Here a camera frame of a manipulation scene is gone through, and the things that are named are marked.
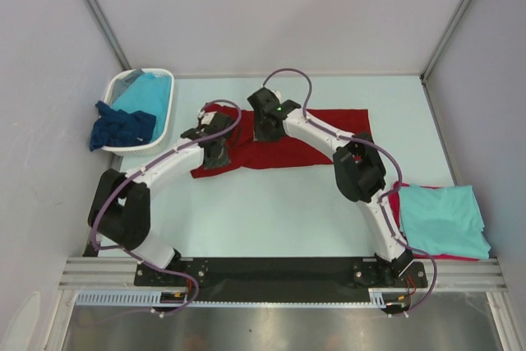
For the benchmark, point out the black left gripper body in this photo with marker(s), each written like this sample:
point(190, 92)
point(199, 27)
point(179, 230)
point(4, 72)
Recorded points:
point(221, 161)

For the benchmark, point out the turquoise t shirt in basket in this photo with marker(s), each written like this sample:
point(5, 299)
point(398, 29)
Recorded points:
point(150, 94)

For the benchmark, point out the white slotted cable duct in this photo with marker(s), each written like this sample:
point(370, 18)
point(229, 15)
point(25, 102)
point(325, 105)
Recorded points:
point(354, 298)

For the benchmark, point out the grey t shirt in basket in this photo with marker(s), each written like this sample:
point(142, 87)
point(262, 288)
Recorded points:
point(124, 82)

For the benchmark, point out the white laundry basket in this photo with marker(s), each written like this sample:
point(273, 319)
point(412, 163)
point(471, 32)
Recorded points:
point(154, 147)

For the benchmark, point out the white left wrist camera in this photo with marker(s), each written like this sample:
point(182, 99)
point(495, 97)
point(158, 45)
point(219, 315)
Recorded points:
point(205, 117)

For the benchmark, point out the red t shirt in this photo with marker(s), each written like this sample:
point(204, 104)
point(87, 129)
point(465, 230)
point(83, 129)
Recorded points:
point(245, 152)

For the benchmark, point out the aluminium frame rail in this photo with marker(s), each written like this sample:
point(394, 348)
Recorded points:
point(119, 273)

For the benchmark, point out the pink folded t shirt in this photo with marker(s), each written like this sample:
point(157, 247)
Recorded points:
point(394, 203)

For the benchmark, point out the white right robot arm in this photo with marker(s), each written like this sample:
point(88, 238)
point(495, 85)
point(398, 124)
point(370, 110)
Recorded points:
point(359, 170)

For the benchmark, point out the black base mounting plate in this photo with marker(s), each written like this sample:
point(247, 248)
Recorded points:
point(299, 274)

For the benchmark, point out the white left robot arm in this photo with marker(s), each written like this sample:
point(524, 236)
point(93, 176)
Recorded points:
point(121, 207)

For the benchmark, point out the light blue folded t shirt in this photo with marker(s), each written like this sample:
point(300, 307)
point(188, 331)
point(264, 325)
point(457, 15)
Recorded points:
point(444, 219)

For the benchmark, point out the navy blue t shirt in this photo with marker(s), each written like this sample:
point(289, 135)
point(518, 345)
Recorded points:
point(117, 128)

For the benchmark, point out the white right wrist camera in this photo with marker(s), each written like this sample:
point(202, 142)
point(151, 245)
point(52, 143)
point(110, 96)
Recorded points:
point(277, 94)

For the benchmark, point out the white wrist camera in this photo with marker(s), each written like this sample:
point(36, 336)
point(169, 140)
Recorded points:
point(205, 117)
point(277, 94)

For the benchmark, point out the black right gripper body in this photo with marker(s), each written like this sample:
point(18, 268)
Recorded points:
point(262, 132)

